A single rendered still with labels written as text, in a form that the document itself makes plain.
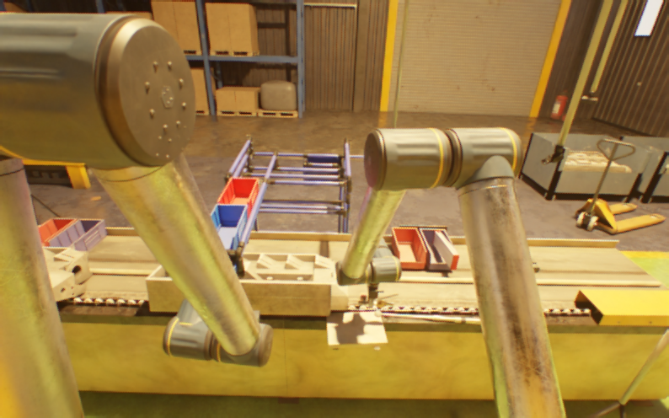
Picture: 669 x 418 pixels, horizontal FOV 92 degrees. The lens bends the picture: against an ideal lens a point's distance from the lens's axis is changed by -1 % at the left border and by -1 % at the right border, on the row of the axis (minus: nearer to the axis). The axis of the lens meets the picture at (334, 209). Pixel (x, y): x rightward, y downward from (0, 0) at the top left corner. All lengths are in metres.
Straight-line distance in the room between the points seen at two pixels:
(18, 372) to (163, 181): 0.34
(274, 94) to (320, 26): 2.73
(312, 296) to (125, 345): 1.17
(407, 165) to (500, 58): 12.15
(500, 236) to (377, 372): 1.59
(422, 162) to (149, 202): 0.56
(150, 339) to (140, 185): 1.89
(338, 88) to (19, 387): 11.50
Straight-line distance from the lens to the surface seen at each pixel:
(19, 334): 0.62
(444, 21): 12.16
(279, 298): 1.85
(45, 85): 0.38
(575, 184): 6.30
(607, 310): 2.47
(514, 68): 13.10
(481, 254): 0.83
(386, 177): 0.76
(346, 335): 1.82
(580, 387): 2.88
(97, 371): 2.70
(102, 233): 3.03
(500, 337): 0.84
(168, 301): 2.04
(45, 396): 0.68
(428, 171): 0.79
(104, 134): 0.36
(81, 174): 6.26
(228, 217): 1.91
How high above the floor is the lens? 2.15
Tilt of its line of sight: 27 degrees down
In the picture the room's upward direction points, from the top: 2 degrees clockwise
